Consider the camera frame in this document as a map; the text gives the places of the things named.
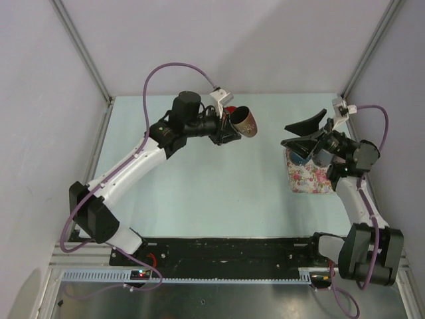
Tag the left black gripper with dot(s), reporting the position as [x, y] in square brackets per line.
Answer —
[230, 135]

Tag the brown patterned mug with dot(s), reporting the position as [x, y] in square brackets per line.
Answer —
[243, 120]

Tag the right aluminium frame post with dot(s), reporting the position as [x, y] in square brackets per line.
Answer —
[376, 38]

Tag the left aluminium frame post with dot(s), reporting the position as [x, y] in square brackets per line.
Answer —
[81, 49]

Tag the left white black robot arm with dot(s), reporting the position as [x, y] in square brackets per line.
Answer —
[91, 205]

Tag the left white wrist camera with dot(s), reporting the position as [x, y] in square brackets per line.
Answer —
[221, 98]

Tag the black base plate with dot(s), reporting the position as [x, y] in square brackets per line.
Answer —
[231, 259]

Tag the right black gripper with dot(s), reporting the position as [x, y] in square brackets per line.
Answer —
[305, 146]

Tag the red mug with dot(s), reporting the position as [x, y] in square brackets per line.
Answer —
[230, 109]

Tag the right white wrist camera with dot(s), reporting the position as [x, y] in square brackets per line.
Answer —
[342, 109]

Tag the grey mug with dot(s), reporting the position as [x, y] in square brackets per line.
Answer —
[322, 158]

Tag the blue mug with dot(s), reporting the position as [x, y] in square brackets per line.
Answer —
[297, 160]

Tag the floral tray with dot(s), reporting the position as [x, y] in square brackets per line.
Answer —
[308, 178]

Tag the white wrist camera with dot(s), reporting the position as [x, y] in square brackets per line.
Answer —
[342, 109]
[221, 98]

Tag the aluminium frame post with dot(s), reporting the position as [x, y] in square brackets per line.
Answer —
[81, 49]
[376, 38]

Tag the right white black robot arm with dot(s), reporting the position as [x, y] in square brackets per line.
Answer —
[371, 252]

